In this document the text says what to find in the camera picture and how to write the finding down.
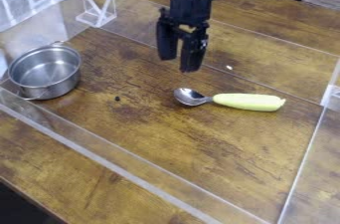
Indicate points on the clear acrylic triangle bracket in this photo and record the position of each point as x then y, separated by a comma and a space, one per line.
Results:
98, 16

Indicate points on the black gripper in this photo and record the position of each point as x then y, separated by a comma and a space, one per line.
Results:
191, 13

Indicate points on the clear acrylic front barrier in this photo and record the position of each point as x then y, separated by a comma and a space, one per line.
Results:
178, 191

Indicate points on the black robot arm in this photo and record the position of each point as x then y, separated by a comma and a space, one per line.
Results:
183, 22

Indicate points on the green handled metal spoon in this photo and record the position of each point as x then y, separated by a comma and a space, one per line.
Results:
250, 102

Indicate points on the small stainless steel pot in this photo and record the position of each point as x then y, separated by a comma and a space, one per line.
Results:
46, 72

